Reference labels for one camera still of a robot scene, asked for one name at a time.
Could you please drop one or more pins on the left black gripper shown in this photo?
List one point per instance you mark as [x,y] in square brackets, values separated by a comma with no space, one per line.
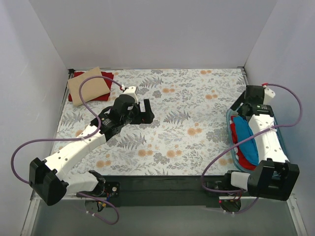
[142,113]

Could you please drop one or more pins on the blue t shirt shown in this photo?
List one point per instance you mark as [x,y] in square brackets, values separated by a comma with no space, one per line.
[246,137]

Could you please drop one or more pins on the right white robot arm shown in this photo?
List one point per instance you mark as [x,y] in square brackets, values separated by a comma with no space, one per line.
[263,168]

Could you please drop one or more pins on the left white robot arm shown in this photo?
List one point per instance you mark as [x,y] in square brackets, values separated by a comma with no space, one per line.
[50,178]

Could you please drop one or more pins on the floral patterned table cloth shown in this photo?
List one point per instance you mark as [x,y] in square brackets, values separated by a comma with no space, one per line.
[189,130]

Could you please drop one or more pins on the folded dark red t shirt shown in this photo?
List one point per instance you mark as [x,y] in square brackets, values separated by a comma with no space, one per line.
[103,97]

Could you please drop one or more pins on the folded beige t shirt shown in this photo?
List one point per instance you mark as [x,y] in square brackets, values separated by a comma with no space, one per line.
[90,90]

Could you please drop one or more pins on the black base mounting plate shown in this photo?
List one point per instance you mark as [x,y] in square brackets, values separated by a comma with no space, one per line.
[159,191]

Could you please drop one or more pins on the clear blue plastic bin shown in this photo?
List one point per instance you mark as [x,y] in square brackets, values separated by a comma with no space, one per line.
[247,156]

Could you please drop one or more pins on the white t shirt in bin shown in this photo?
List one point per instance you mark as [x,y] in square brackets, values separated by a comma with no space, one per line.
[234,136]

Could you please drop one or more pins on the red t shirt in bin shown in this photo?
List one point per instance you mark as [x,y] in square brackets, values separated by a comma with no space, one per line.
[242,157]

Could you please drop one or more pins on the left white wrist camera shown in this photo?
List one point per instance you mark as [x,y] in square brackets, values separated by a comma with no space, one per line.
[132,91]

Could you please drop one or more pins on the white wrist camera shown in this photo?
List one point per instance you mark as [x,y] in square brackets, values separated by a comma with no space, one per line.
[132,91]
[269,94]

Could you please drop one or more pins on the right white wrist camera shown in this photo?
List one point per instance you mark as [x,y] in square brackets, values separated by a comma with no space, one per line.
[269,94]

